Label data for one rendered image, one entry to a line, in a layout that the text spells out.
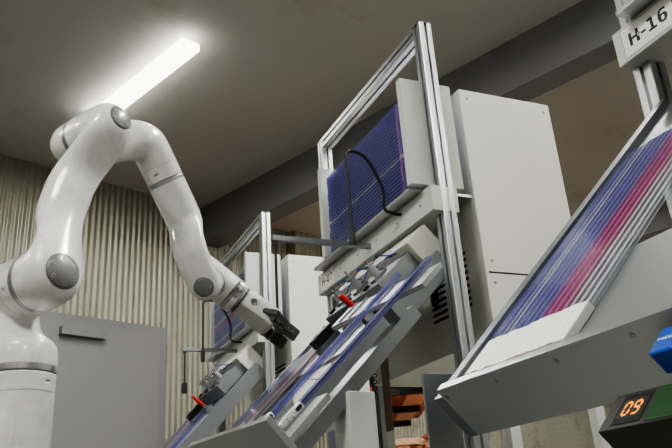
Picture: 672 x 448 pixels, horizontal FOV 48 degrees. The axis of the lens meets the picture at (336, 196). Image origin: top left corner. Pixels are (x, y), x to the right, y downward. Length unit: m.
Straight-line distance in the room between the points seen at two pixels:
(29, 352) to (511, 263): 1.20
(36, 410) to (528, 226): 1.32
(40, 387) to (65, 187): 0.41
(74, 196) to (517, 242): 1.14
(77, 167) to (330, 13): 3.03
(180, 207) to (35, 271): 0.47
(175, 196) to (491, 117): 0.94
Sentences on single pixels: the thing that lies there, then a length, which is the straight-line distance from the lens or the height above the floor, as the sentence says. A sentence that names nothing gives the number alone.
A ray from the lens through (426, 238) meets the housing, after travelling 1.97.
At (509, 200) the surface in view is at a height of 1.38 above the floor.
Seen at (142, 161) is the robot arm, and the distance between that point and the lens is 1.87.
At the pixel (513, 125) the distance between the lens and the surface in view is 2.28.
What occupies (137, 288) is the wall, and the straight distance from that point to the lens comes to 6.41.
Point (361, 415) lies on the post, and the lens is 1.46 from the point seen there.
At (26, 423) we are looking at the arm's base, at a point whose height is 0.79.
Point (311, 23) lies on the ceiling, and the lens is 4.60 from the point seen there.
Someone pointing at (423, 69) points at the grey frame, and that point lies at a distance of 2.15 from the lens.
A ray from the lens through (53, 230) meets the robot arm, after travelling 1.58.
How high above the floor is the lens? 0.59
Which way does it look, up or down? 24 degrees up
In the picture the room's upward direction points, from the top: 4 degrees counter-clockwise
